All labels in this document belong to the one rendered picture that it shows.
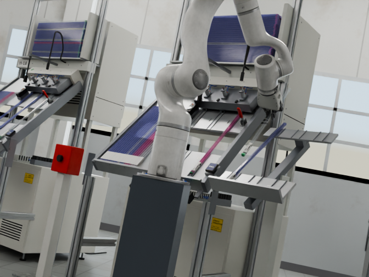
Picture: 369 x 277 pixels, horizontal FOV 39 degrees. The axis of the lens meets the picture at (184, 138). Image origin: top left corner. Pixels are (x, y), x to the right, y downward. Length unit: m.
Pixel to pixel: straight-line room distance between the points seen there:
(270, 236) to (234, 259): 0.45
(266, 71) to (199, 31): 0.37
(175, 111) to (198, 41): 0.26
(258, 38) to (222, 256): 1.07
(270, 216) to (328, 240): 3.44
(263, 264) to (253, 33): 0.94
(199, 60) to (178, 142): 0.29
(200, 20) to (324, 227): 4.01
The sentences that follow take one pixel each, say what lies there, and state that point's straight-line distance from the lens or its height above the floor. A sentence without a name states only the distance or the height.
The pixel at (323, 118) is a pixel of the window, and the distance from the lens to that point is 5.66.
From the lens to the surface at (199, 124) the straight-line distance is 2.67.
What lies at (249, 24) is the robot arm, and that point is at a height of 1.35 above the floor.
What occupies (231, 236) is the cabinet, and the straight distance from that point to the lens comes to 2.55.
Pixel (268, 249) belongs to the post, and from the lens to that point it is 2.22.
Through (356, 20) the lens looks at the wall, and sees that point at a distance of 5.97.
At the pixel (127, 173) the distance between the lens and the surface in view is 2.56.
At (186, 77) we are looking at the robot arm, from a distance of 1.77.
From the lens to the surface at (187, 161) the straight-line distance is 2.43.
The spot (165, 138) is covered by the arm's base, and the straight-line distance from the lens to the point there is 1.79.
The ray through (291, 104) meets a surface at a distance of 2.95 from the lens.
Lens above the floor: 0.72
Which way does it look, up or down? 4 degrees up
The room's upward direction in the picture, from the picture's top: 11 degrees clockwise
